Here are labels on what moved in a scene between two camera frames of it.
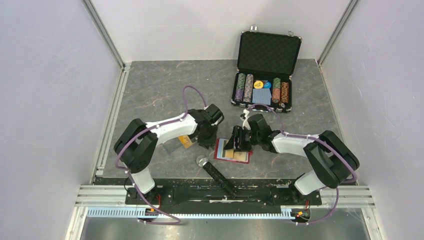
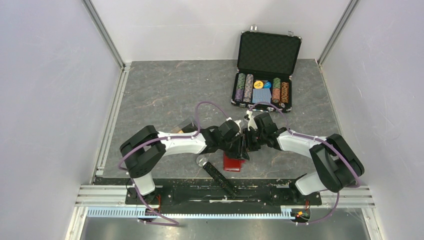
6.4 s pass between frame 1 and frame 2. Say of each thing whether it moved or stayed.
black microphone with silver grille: stayed
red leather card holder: moved
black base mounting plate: stayed
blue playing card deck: stayed
